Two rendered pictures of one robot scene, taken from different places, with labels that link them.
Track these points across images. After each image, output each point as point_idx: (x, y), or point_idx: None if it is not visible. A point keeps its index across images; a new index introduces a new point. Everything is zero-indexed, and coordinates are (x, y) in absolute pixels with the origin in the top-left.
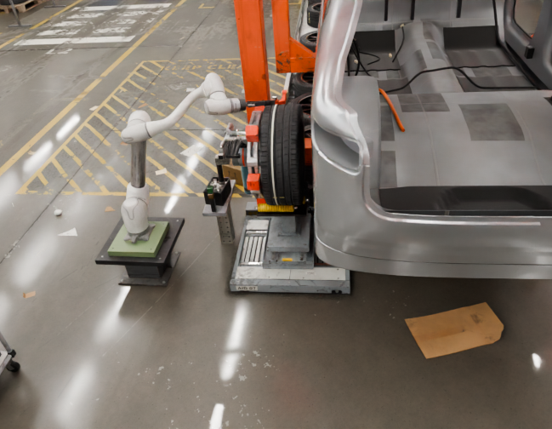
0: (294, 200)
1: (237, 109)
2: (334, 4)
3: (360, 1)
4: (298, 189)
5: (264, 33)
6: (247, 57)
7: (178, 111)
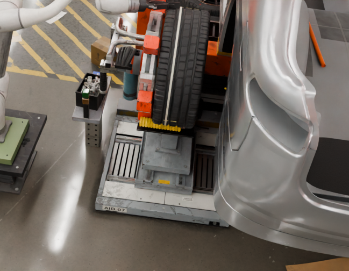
0: (187, 126)
1: (135, 10)
2: None
3: None
4: (196, 116)
5: None
6: None
7: (61, 0)
